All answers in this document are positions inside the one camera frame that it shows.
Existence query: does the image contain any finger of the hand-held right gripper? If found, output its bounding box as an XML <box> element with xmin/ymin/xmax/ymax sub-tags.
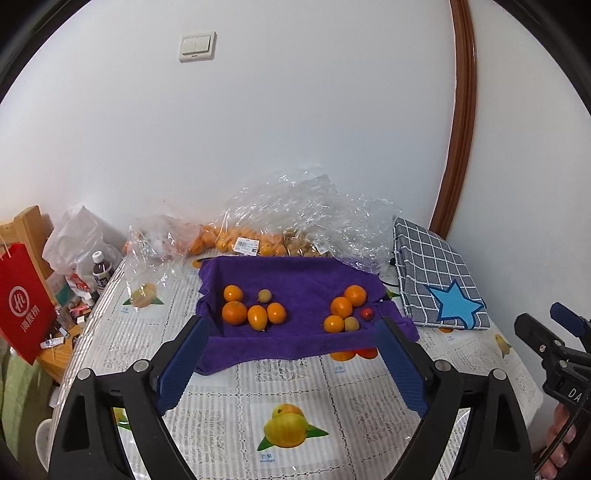
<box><xmin>515</xmin><ymin>313</ymin><xmax>571</xmax><ymax>370</ymax></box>
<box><xmin>549</xmin><ymin>302</ymin><xmax>591</xmax><ymax>337</ymax></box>

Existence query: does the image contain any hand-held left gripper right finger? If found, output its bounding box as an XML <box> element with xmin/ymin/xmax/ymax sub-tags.
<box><xmin>374</xmin><ymin>318</ymin><xmax>532</xmax><ymax>480</ymax></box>

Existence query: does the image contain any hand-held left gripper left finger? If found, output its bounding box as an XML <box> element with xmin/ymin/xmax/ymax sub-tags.
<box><xmin>47</xmin><ymin>316</ymin><xmax>211</xmax><ymax>480</ymax></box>

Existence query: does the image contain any large orange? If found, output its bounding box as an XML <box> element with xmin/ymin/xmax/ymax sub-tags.
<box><xmin>222</xmin><ymin>301</ymin><xmax>249</xmax><ymax>326</ymax></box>

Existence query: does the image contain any oval orange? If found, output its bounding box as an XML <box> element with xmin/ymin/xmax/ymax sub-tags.
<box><xmin>247</xmin><ymin>305</ymin><xmax>269</xmax><ymax>331</ymax></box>

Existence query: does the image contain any purple towel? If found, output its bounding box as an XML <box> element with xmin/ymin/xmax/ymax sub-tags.
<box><xmin>193</xmin><ymin>256</ymin><xmax>420</xmax><ymax>376</ymax></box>

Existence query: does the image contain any person's right hand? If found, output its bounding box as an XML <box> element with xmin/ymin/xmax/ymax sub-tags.
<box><xmin>538</xmin><ymin>402</ymin><xmax>579</xmax><ymax>480</ymax></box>

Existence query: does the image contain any fruit-print tablecloth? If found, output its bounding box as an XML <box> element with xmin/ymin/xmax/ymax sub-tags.
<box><xmin>48</xmin><ymin>251</ymin><xmax>546</xmax><ymax>480</ymax></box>

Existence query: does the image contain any grey checked fabric bag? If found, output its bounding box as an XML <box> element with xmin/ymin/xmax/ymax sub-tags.
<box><xmin>392</xmin><ymin>217</ymin><xmax>490</xmax><ymax>330</ymax></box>

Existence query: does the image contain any small clear plastic bag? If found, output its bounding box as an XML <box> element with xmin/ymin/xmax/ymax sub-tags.
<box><xmin>126</xmin><ymin>215</ymin><xmax>204</xmax><ymax>309</ymax></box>

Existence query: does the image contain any dark bottle with white cap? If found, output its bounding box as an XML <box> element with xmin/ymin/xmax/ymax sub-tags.
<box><xmin>91</xmin><ymin>251</ymin><xmax>114</xmax><ymax>296</ymax></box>

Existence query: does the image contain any wooden side table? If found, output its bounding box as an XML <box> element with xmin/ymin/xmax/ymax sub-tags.
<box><xmin>34</xmin><ymin>318</ymin><xmax>84</xmax><ymax>384</ymax></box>

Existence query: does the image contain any red and white packet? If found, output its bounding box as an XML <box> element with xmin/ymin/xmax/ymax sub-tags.
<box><xmin>65</xmin><ymin>272</ymin><xmax>95</xmax><ymax>298</ymax></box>

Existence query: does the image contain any pile of bagged oranges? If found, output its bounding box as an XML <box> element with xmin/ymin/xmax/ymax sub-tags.
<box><xmin>188</xmin><ymin>223</ymin><xmax>288</xmax><ymax>258</ymax></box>

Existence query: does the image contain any bunch of brown longans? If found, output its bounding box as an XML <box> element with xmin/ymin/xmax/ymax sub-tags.
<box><xmin>283</xmin><ymin>230</ymin><xmax>334</xmax><ymax>260</ymax></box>

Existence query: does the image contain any white plastic bag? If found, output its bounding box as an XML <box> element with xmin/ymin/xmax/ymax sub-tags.
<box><xmin>42</xmin><ymin>205</ymin><xmax>123</xmax><ymax>296</ymax></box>

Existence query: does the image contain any green cloth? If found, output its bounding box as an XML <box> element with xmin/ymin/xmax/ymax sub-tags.
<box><xmin>0</xmin><ymin>346</ymin><xmax>61</xmax><ymax>462</ymax></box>

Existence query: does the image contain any red paper bag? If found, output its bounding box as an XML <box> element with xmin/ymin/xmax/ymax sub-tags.
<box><xmin>0</xmin><ymin>242</ymin><xmax>57</xmax><ymax>365</ymax></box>

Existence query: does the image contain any large clear plastic bag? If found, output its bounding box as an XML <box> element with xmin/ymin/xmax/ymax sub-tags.
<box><xmin>222</xmin><ymin>170</ymin><xmax>402</xmax><ymax>274</ymax></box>

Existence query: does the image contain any wooden chair frame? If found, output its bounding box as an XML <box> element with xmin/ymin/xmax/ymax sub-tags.
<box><xmin>0</xmin><ymin>205</ymin><xmax>56</xmax><ymax>278</ymax></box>

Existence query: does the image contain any brown wooden door frame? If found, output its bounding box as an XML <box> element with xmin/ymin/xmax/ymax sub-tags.
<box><xmin>427</xmin><ymin>0</ymin><xmax>477</xmax><ymax>238</ymax></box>

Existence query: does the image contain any white light switch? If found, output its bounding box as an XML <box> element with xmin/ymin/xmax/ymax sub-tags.
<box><xmin>179</xmin><ymin>31</ymin><xmax>217</xmax><ymax>64</ymax></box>

